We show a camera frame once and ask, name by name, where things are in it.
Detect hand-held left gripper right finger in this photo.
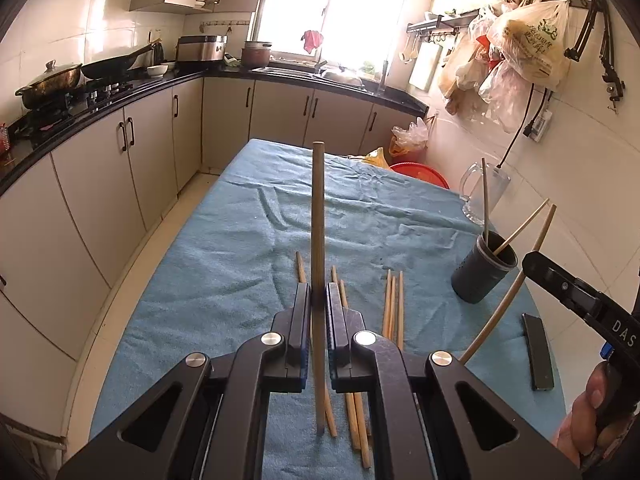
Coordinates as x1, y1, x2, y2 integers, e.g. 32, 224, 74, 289
325, 282, 585, 480

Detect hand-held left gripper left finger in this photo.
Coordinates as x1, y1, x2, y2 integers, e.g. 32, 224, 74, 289
56, 282, 312, 480

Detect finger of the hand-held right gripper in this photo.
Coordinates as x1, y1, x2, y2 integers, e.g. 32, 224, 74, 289
522, 252, 609, 330

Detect wooden chopstick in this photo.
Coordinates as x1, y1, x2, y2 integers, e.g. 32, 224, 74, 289
311, 141, 327, 435
494, 199, 550, 255
459, 204, 558, 365

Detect bunch of wooden chopsticks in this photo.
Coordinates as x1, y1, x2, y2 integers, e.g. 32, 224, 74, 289
295, 252, 405, 468

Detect dark grey chopstick holder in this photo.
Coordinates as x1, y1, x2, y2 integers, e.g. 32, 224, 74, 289
451, 232, 519, 305

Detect grey chopstick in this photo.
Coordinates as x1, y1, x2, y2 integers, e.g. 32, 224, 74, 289
481, 158, 491, 245

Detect person's right hand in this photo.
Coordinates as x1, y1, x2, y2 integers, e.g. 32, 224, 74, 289
552, 360, 607, 457

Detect black rectangular case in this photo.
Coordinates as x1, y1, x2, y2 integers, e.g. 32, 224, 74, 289
521, 312, 556, 392

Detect clear glass mug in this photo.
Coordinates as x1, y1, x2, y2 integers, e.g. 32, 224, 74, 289
459, 162, 511, 226

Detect blue table cloth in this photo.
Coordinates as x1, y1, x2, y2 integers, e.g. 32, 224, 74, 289
90, 138, 568, 480

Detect red plastic basin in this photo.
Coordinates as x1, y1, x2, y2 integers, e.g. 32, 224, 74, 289
387, 161, 451, 191

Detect orange bin with plastic bag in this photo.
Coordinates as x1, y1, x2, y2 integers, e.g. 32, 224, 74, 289
390, 117, 430, 157

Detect bunch of hanging plastic bags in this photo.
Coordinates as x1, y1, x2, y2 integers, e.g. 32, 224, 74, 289
440, 5, 531, 133

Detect clear green-printed plastic bag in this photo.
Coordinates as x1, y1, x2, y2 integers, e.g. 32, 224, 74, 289
487, 0, 571, 91

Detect white cutting board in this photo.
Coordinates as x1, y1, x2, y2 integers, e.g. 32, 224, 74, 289
409, 42, 443, 92

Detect beige lower cabinets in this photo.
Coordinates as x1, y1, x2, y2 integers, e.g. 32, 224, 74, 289
0, 72, 426, 441

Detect steel pot lid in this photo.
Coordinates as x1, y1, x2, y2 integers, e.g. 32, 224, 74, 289
320, 67, 363, 86

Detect steel kitchen sink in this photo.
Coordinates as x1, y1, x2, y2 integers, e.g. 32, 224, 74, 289
252, 62, 321, 78

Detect black kitchen countertop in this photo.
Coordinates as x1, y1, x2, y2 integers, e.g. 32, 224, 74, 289
0, 65, 430, 196

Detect brown cooking pot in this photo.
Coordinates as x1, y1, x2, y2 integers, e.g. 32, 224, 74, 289
241, 41, 273, 67

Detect silver rice cooker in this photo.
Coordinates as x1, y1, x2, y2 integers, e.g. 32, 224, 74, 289
176, 35, 228, 63

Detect black gas stove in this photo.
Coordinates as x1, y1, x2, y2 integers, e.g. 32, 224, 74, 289
20, 77, 151, 131

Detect kitchen window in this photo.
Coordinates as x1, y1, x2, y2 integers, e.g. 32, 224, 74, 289
252, 0, 416, 68

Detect black wok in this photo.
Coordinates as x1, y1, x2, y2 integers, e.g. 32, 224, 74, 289
81, 42, 156, 81

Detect pot with glass lid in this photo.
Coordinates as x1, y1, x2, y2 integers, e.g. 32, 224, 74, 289
15, 60, 83, 110

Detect white wall socket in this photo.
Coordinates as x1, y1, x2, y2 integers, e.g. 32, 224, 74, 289
522, 105, 553, 141

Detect black power cable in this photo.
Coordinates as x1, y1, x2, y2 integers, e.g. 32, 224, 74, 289
497, 85, 536, 168

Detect metal wall rack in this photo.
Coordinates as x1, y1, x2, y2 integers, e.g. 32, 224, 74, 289
406, 10, 481, 43

